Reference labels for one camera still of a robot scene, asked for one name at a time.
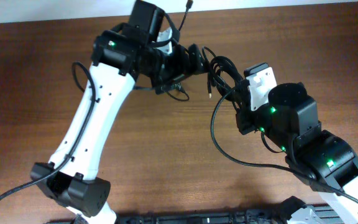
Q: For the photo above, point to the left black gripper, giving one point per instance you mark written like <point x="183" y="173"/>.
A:
<point x="182" y="68"/>

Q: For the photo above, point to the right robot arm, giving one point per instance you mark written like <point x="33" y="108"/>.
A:
<point x="288" y="116"/>

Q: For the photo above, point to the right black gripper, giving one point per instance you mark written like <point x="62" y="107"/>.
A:
<point x="245" y="112"/>

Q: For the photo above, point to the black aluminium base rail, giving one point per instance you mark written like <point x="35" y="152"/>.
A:
<point x="291" y="210"/>

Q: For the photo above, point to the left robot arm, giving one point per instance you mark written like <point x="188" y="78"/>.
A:
<point x="120" y="55"/>

